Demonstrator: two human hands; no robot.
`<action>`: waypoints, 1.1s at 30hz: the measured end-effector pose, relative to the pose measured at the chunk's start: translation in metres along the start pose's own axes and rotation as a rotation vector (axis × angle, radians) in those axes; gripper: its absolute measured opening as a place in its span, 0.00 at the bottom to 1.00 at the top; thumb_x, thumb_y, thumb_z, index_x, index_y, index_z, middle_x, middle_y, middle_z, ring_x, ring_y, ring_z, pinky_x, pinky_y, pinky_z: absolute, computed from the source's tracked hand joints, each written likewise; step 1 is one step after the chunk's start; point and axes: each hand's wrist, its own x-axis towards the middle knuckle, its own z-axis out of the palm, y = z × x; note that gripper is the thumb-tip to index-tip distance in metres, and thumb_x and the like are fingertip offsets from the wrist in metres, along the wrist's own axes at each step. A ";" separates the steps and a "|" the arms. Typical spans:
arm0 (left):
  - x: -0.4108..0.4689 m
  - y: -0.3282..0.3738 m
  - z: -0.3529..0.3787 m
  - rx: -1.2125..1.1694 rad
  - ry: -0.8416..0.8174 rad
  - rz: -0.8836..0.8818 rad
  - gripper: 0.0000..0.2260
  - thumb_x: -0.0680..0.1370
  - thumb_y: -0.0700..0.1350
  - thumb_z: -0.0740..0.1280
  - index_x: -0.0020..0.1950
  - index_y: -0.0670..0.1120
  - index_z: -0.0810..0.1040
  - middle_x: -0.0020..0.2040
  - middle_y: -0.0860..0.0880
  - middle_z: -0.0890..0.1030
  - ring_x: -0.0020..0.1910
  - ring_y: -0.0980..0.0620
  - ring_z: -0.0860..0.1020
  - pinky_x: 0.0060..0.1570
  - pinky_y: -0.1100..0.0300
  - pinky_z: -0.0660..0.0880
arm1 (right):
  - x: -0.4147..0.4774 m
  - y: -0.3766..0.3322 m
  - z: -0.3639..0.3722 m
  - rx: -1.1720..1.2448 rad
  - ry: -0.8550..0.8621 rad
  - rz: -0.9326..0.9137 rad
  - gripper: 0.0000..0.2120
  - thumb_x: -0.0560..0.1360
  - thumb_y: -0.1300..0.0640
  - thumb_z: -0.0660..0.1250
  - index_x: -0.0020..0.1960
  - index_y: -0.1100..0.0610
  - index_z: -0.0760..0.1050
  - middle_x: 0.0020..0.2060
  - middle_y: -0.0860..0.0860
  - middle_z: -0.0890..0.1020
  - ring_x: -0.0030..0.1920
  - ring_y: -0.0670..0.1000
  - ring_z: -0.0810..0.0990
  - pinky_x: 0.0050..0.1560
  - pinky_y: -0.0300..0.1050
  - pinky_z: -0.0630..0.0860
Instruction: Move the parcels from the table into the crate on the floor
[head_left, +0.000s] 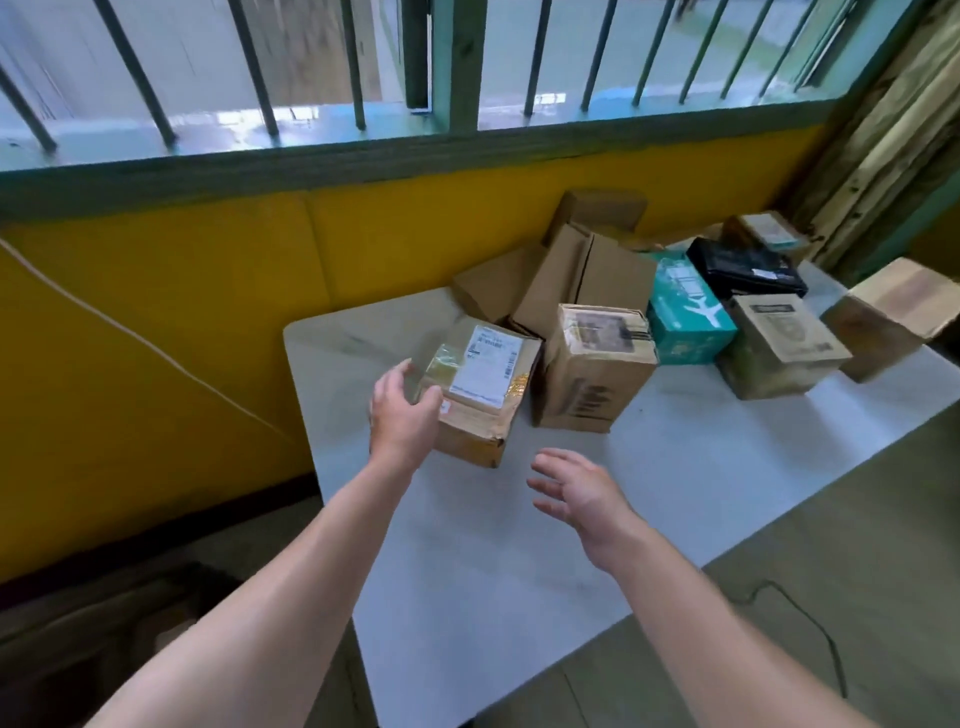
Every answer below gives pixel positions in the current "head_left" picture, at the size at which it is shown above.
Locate person's left hand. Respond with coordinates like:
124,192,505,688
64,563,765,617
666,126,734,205
367,358,445,476

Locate person's right hand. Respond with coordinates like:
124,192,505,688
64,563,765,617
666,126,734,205
526,447,644,573

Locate person's left forearm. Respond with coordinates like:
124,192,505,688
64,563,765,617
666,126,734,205
84,450,425,728

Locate person's right forearm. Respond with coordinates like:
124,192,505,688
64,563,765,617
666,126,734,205
585,525,880,728

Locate cardboard box with white label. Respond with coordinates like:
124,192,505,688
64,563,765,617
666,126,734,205
414,315,543,470

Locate taped cardboard box dark print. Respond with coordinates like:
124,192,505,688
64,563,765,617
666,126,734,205
530,303,660,435

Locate open empty cardboard box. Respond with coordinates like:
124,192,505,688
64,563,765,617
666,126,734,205
451,222,659,341

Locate teal printed box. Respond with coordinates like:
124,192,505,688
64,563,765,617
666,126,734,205
645,250,739,367

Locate plain closed cardboard box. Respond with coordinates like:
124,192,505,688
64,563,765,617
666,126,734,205
543,188,649,249

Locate brown box with round emblem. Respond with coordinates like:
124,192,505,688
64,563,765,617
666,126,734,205
715,292,854,402

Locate black plastic parcel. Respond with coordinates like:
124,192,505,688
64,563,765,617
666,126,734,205
685,236,810,302

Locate small cardboard box pale label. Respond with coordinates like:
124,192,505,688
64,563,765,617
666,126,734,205
721,210,813,266

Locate large tilted cardboard box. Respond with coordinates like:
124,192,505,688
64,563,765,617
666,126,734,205
820,257,960,384

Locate wooden planks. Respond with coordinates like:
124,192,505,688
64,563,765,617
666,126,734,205
778,0,960,280

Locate green barred window frame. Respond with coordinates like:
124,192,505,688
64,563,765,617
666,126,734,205
0,0,935,222

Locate white wall cable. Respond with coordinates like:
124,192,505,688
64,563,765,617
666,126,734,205
0,237,303,445

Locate black floor cable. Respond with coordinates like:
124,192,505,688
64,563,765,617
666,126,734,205
729,578,850,700

